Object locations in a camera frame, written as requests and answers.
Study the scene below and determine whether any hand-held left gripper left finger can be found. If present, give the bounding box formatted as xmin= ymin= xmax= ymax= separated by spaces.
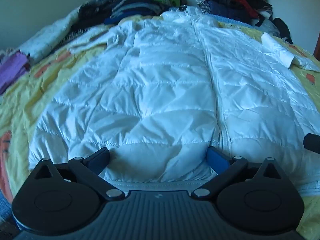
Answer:
xmin=32 ymin=147 xmax=125 ymax=201

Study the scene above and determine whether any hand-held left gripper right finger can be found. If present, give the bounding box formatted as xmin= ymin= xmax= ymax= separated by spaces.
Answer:
xmin=191 ymin=146 xmax=289 ymax=201

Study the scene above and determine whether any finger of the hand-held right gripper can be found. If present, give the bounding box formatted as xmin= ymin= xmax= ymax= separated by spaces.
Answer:
xmin=303 ymin=133 xmax=320 ymax=154

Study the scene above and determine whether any white puffer jacket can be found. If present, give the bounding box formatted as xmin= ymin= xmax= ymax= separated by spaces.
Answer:
xmin=29 ymin=5 xmax=320 ymax=197

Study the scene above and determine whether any dark clothes pile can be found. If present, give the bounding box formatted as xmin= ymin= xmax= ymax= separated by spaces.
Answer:
xmin=71 ymin=0 xmax=118 ymax=32

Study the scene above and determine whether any yellow printed blanket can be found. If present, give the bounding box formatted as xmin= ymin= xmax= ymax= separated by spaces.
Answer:
xmin=0 ymin=15 xmax=320 ymax=238

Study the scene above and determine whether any black backpack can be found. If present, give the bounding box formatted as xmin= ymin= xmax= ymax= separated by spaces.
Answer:
xmin=272 ymin=17 xmax=293 ymax=44

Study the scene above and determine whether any light blue printed bag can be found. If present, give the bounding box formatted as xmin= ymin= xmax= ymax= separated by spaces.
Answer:
xmin=261 ymin=19 xmax=279 ymax=37

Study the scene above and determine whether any purple cloth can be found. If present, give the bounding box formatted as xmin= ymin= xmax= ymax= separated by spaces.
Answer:
xmin=0 ymin=51 xmax=30 ymax=94

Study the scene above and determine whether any zebra striped cloth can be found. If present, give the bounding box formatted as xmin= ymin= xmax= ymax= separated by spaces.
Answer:
xmin=61 ymin=29 xmax=87 ymax=44

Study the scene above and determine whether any white patterned quilt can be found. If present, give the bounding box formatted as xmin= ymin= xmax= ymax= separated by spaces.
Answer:
xmin=19 ymin=5 xmax=83 ymax=63

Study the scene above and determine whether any light blue knitted cloth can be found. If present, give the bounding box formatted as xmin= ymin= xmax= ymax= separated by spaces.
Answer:
xmin=210 ymin=14 xmax=255 ymax=28

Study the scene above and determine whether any navy puffer jacket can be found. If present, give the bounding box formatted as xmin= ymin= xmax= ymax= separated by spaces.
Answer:
xmin=207 ymin=0 xmax=253 ymax=23

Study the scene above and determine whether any houndstooth garment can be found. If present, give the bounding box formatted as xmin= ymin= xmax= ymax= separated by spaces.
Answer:
xmin=196 ymin=0 xmax=212 ymax=13

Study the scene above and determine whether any stack of striped dark sweaters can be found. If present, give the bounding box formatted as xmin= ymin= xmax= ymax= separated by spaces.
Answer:
xmin=104 ymin=0 xmax=170 ymax=25

